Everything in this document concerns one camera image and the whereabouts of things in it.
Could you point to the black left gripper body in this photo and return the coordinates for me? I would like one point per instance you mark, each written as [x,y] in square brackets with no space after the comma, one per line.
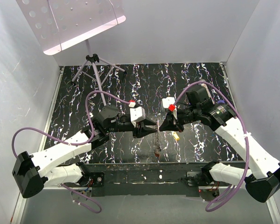
[123,126]

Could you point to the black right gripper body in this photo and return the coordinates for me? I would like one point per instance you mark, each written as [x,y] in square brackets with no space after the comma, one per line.
[187,115]

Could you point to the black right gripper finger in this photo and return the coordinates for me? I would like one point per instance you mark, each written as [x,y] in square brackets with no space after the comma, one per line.
[170,127]
[169,120]

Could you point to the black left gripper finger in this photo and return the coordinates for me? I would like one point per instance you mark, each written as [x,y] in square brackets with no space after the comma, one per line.
[147,122]
[144,131]

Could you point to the yellow key tag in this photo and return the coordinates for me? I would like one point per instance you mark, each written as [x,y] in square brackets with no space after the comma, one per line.
[176,136]

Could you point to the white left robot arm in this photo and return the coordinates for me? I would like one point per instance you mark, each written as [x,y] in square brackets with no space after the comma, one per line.
[33,172]

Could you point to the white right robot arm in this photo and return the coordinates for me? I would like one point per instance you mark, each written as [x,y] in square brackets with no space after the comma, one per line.
[261,174]

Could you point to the purple toy microphone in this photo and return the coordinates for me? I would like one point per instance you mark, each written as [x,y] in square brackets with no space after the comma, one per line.
[219,101]

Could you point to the white perforated music stand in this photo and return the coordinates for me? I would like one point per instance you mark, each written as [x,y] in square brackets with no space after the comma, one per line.
[61,24]

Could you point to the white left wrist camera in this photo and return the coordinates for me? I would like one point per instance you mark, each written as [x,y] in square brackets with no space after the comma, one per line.
[137,113]

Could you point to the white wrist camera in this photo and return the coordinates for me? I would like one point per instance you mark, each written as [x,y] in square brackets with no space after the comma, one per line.
[137,113]
[168,104]

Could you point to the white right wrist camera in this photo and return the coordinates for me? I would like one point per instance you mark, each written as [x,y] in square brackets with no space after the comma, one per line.
[168,104]

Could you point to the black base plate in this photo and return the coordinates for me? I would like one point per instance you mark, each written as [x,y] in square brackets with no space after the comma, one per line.
[140,179]

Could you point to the aluminium rail frame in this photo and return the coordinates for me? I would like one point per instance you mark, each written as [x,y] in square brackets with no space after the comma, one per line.
[260,176]

